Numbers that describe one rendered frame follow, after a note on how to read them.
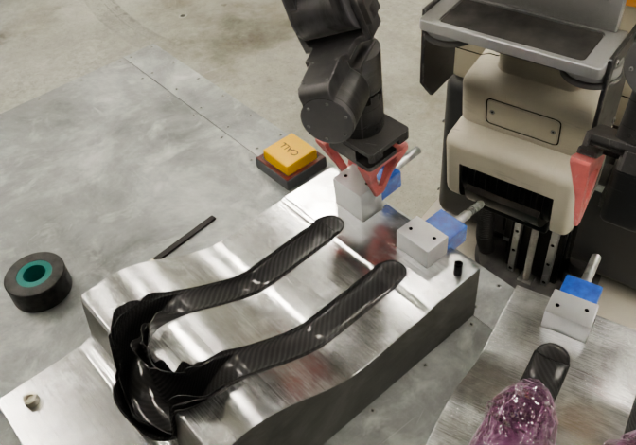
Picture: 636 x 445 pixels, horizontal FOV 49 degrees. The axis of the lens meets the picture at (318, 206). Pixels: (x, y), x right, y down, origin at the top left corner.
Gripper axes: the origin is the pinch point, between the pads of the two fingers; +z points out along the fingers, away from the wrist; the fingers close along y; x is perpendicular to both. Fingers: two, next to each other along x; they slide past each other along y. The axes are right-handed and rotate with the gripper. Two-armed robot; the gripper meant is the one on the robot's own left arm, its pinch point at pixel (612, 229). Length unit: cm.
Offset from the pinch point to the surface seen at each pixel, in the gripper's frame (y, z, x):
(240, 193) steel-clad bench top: -52, 18, 8
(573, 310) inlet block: -1.2, 11.2, 3.3
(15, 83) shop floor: -240, 60, 100
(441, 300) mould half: -13.7, 13.7, -3.3
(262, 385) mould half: -22.2, 20.0, -23.8
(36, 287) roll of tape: -61, 28, -21
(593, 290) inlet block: -0.4, 10.1, 8.4
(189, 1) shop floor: -224, 22, 177
